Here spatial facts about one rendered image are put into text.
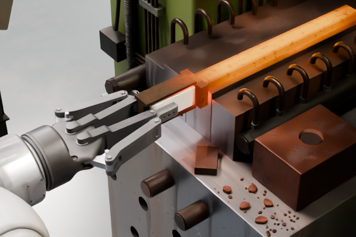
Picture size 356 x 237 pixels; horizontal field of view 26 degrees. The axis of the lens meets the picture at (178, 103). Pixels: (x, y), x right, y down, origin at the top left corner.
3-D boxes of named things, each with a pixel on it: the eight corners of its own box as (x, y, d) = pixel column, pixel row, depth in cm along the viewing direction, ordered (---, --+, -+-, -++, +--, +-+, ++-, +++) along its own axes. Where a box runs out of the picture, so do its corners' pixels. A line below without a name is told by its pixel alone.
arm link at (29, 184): (11, 236, 89) (56, 212, 92) (0, 178, 83) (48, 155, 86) (-24, 191, 94) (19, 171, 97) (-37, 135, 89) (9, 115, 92)
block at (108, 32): (117, 63, 146) (116, 43, 143) (100, 48, 150) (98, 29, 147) (130, 57, 147) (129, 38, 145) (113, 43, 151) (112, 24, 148)
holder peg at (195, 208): (185, 235, 101) (186, 221, 100) (173, 223, 103) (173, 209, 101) (209, 221, 103) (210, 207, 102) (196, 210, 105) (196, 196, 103)
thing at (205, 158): (196, 151, 106) (196, 145, 105) (218, 153, 105) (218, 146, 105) (194, 174, 102) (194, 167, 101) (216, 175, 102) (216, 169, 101)
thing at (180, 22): (184, 75, 117) (184, 26, 111) (167, 63, 119) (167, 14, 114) (189, 73, 117) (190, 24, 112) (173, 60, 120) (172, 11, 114)
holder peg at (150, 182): (151, 202, 106) (150, 188, 104) (140, 191, 108) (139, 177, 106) (174, 190, 108) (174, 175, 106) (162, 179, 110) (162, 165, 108)
